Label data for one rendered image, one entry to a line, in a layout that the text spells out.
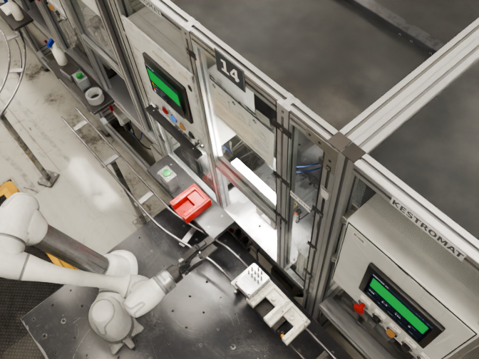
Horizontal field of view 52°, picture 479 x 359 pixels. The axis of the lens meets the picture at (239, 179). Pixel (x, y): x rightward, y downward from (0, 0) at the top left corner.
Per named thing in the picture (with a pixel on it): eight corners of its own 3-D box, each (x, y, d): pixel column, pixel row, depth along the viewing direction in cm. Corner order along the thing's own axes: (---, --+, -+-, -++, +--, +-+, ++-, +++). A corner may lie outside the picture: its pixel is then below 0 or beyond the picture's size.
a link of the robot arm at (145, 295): (153, 278, 192) (147, 273, 204) (120, 304, 187) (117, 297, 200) (170, 298, 194) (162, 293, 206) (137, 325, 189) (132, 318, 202)
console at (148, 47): (143, 102, 217) (114, 19, 177) (194, 68, 225) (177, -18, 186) (203, 159, 199) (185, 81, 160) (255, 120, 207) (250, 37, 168)
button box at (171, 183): (162, 184, 248) (157, 172, 238) (174, 174, 250) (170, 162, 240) (171, 194, 244) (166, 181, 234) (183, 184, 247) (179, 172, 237)
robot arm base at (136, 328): (117, 362, 226) (115, 360, 222) (92, 326, 236) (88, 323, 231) (150, 335, 232) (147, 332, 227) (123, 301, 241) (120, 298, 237)
